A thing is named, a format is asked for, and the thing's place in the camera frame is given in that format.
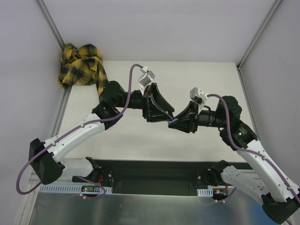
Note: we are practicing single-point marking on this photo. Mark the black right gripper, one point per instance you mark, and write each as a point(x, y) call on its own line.
point(193, 117)

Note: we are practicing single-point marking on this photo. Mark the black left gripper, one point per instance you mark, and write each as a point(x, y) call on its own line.
point(147, 103)

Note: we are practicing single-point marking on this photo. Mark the purple nail polish bottle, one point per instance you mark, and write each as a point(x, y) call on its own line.
point(173, 121)

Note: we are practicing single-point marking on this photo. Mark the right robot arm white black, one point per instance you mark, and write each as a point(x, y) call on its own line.
point(278, 195)

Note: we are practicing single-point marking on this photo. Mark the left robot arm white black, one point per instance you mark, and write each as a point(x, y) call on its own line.
point(48, 157)

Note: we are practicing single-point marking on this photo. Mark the yellow plaid shirt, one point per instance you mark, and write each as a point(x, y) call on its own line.
point(82, 66)

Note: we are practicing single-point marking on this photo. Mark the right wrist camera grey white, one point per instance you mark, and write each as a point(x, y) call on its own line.
point(199, 97)

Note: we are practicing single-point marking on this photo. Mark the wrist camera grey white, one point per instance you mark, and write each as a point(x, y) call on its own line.
point(199, 97)
point(146, 78)

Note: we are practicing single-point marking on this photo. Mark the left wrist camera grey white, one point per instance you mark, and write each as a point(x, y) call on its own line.
point(146, 78)

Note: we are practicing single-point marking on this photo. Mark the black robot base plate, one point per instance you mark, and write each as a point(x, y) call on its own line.
point(154, 177)

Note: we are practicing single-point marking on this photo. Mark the white slotted cable duct right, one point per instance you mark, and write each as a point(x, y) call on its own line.
point(205, 192)

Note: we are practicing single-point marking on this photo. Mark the white slotted cable duct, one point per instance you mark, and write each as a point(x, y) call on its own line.
point(71, 189)
point(205, 192)

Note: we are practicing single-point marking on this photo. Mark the aluminium corner post right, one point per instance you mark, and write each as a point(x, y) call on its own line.
point(262, 28)

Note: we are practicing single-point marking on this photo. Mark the aluminium corner post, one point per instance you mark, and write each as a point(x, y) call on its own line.
point(50, 22)
point(262, 28)

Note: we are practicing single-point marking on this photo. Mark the white slotted cable duct left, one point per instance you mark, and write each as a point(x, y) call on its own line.
point(71, 189)

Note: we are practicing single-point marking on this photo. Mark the aluminium corner post left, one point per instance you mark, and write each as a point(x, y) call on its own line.
point(50, 22)

